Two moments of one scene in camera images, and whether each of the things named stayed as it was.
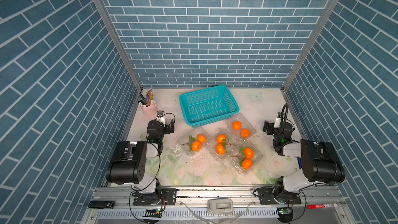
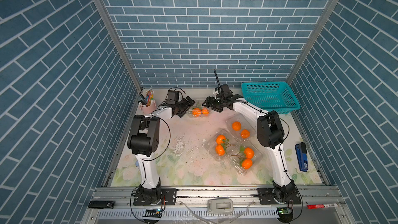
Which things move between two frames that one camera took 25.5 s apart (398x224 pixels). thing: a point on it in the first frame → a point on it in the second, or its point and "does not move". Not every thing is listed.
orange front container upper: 249,152 does not move
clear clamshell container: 223,144 does not move
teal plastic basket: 207,106 → 276,96
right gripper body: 270,130 → 218,103
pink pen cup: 150,111 does not move
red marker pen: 322,206 does not move
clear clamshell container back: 240,127 does not move
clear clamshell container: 194,140 → 199,111
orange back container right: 244,133 does not move
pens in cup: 149,96 does not move
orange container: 220,138 does not move
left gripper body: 167,130 → 181,107
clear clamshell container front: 245,157 does not move
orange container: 196,145 → 205,111
